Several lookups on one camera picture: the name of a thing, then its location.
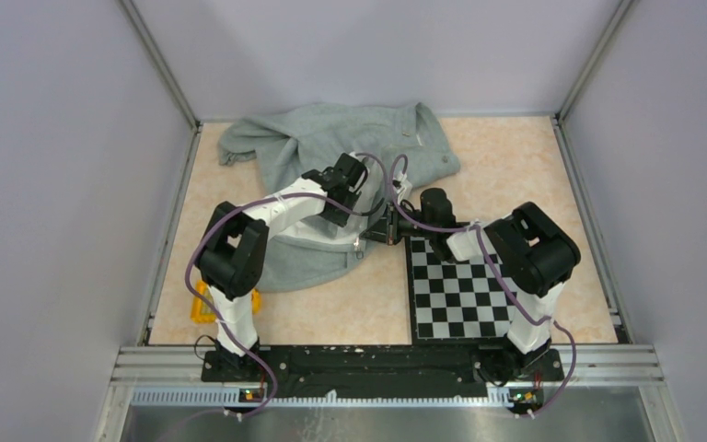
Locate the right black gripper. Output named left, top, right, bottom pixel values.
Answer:
left=360, top=200, right=436, bottom=247

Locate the grey zip-up jacket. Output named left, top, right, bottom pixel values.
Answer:
left=218, top=103, right=460, bottom=293

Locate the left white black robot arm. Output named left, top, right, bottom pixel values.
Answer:
left=190, top=154, right=370, bottom=381

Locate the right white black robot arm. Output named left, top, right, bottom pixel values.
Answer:
left=364, top=188, right=581, bottom=387

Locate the black white checkerboard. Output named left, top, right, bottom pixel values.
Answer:
left=405, top=238, right=520, bottom=344

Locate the red yellow toy button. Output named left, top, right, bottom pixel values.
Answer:
left=251, top=288, right=262, bottom=314

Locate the yellow toy block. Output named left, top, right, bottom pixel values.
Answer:
left=190, top=280, right=216, bottom=324

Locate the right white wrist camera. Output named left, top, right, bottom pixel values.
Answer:
left=391, top=171, right=413, bottom=204

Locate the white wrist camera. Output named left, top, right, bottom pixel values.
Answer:
left=352, top=161, right=369, bottom=192
left=391, top=171, right=413, bottom=204

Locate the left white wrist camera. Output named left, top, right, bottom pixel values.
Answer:
left=352, top=161, right=369, bottom=192

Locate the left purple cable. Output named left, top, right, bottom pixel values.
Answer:
left=183, top=152, right=391, bottom=422

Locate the purple cable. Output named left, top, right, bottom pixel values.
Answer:
left=388, top=155, right=578, bottom=417
left=183, top=152, right=391, bottom=422

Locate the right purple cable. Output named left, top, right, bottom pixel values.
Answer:
left=388, top=155, right=578, bottom=417

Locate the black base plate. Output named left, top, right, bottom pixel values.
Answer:
left=201, top=343, right=564, bottom=399

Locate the aluminium frame rail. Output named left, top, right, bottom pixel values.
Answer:
left=97, top=343, right=686, bottom=441

